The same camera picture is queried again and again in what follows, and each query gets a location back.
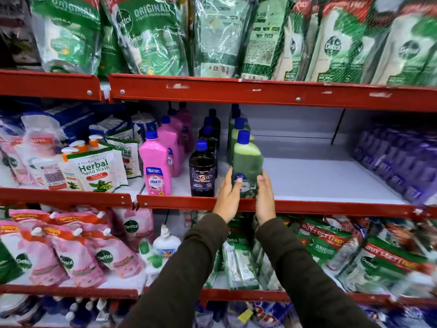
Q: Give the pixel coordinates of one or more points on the person's left hand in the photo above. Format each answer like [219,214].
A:
[225,201]

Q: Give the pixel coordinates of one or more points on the person's right hand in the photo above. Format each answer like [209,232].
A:
[265,204]

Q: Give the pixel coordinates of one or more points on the person's left thumb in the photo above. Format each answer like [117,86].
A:
[238,186]

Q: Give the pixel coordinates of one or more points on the person's right thumb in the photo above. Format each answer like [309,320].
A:
[260,183]

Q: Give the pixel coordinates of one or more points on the green cleaner bottle blue cap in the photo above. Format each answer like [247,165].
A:
[233,112]
[235,140]
[247,160]

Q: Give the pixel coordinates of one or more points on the person's left forearm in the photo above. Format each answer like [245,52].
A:
[184,273]

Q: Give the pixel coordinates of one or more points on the person's right forearm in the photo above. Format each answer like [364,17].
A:
[300,273]

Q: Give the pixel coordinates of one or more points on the dark cleaner bottle blue cap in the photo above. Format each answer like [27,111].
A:
[202,174]
[209,134]
[213,114]
[208,121]

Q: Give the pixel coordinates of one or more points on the red metal shelf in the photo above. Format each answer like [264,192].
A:
[47,84]
[68,292]
[324,181]
[239,295]
[273,93]
[68,198]

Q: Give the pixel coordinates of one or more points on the pink cleaner bottle blue cap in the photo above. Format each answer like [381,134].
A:
[155,167]
[170,143]
[179,128]
[185,114]

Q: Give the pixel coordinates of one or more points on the white pump bottle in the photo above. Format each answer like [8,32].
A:
[166,244]

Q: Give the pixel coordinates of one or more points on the white handwash pouch orange cap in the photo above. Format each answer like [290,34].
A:
[70,174]
[129,157]
[99,170]

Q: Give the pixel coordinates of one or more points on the white pouch green leaf print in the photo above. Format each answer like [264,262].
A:
[152,261]

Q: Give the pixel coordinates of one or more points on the pile of green red pouches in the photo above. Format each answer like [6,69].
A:
[358,252]

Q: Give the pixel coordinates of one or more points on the yellow price tag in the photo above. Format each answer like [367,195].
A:
[245,315]

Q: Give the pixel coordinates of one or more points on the pile of colourful detergent packets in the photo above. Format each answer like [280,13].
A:
[266,315]

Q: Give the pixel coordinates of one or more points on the pile of purple packets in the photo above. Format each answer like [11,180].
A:
[399,160]

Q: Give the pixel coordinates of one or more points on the row of green refill pouches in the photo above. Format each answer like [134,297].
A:
[239,34]

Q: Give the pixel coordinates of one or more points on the pile of blue white packets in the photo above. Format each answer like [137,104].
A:
[85,116]

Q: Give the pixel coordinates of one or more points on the pile of pink refill pouches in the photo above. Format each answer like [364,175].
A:
[68,249]

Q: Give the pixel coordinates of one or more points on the white pouch purple print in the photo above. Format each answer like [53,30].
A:
[51,174]

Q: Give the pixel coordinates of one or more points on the row of dark blue bottles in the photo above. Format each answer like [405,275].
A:
[82,312]

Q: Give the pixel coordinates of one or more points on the pile of pink white pouches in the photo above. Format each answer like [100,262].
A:
[20,153]

